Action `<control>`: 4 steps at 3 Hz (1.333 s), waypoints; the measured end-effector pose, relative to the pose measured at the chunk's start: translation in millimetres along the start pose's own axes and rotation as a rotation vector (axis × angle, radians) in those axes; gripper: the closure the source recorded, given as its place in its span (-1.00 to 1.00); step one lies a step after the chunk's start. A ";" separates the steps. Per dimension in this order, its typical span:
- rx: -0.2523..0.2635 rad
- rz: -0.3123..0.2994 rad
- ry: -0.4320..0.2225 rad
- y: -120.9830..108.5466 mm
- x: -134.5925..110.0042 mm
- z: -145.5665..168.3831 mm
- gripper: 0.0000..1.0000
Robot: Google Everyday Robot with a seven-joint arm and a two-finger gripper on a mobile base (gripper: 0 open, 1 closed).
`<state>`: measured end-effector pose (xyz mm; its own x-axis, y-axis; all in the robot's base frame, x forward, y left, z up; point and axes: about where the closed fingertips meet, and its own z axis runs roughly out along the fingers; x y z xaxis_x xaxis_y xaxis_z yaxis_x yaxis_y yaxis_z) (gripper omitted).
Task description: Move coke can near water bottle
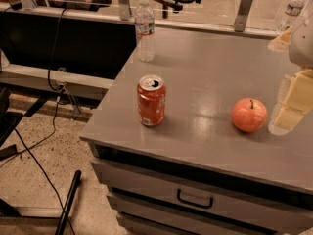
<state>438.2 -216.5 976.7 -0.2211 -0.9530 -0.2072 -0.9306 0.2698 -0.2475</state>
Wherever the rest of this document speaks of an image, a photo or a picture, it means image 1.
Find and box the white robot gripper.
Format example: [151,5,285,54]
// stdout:
[268,7,313,135]

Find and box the red coke can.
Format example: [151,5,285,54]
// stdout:
[137,74,166,126]

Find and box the clear plastic water bottle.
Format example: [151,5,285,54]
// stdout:
[134,0,155,62]

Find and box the red apple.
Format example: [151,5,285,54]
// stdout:
[232,98,268,133]

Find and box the grey drawer cabinet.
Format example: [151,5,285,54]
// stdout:
[88,141,313,235]

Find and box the black metal floor stand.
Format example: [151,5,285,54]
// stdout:
[0,170,81,235]

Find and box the metal bracket post right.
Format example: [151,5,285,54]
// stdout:
[234,0,253,32]

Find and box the metal bracket post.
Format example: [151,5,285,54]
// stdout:
[234,0,253,32]
[118,0,131,21]

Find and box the black drawer handle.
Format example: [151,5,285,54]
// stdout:
[176,189,214,210]

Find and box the metal bracket post centre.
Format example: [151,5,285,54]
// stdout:
[118,0,131,21]

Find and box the black cable on floor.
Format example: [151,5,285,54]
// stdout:
[0,7,76,235]

